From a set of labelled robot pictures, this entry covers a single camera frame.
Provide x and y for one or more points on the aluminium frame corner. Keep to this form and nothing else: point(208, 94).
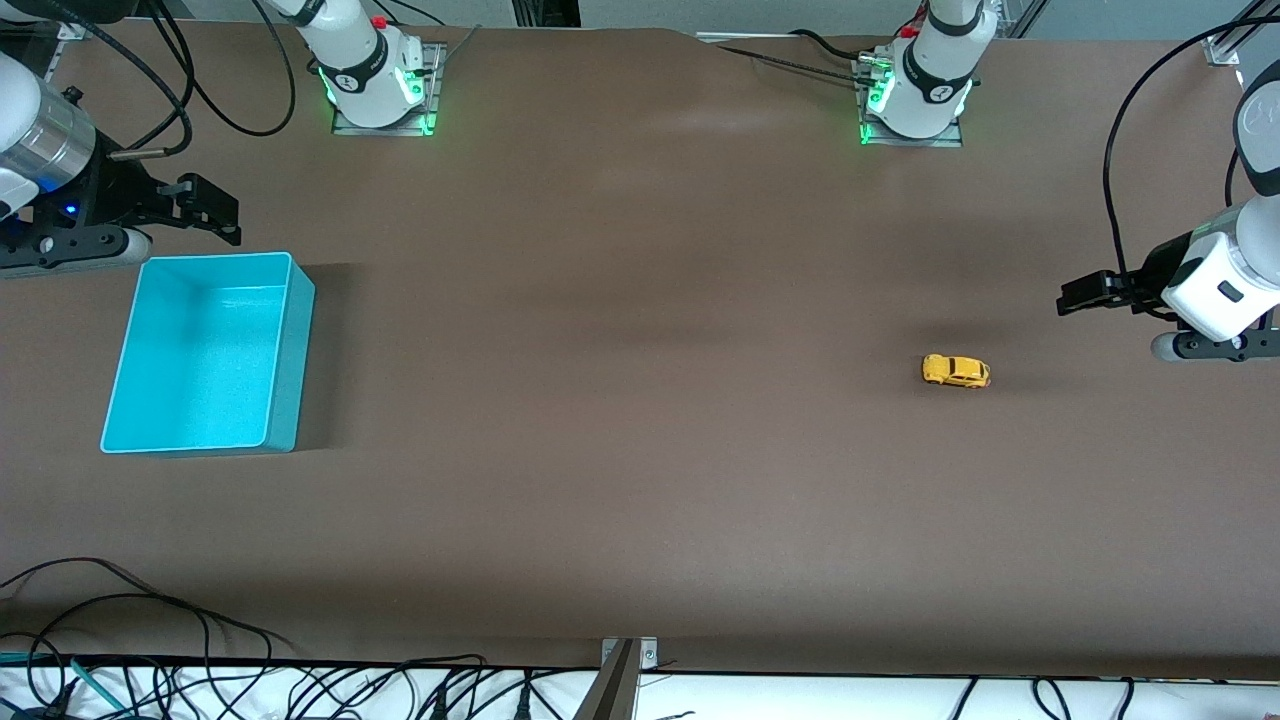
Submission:
point(1225, 50)

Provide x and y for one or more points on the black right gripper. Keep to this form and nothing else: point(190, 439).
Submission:
point(112, 196)

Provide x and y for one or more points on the aluminium frame rail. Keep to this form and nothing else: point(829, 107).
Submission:
point(70, 32)

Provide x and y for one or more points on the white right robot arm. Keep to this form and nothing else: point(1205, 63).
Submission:
point(365, 70)

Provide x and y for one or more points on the turquoise plastic bin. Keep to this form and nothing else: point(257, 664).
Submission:
point(200, 370)

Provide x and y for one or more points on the black box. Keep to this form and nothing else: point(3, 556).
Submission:
point(545, 12)

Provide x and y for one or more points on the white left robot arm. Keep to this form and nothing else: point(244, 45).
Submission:
point(935, 75)

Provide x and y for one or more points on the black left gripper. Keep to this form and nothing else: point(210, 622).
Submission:
point(1150, 275)

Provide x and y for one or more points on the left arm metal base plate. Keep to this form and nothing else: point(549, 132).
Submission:
point(945, 140)

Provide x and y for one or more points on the small metal edge bracket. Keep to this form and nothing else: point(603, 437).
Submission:
point(648, 655)

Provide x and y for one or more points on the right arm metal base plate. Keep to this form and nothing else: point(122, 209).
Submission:
point(345, 128)

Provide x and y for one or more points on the black corrugated conduit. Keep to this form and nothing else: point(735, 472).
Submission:
point(800, 68)

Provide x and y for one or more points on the grey aluminium profile bar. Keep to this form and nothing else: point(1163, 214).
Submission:
point(612, 695)

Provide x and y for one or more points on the yellow beetle toy car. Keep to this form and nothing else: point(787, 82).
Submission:
point(955, 370)

